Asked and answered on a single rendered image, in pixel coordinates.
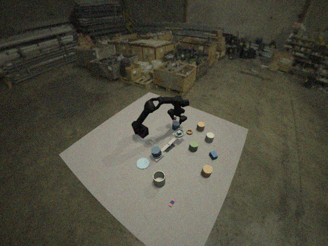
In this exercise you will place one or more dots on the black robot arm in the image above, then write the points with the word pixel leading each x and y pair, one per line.
pixel 149 107

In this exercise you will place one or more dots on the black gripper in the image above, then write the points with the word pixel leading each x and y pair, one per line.
pixel 173 112

